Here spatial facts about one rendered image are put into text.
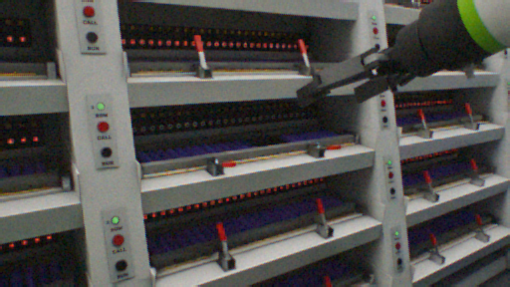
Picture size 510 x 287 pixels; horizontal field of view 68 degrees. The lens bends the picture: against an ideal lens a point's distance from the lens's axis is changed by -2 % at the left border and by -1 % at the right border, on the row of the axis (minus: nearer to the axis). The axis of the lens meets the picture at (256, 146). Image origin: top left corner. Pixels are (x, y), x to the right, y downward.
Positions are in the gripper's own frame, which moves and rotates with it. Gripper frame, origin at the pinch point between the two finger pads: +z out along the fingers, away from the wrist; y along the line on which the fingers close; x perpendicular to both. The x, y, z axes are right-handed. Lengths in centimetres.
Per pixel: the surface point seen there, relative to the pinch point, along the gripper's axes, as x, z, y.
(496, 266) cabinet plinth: -57, 35, 93
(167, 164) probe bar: -4.0, 24.4, -23.1
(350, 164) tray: -11.1, 22.0, 21.7
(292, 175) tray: -10.9, 22.0, 3.5
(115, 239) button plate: -15.6, 21.5, -35.5
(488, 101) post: 2, 23, 100
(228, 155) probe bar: -4.0, 24.3, -9.7
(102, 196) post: -8.3, 20.5, -36.5
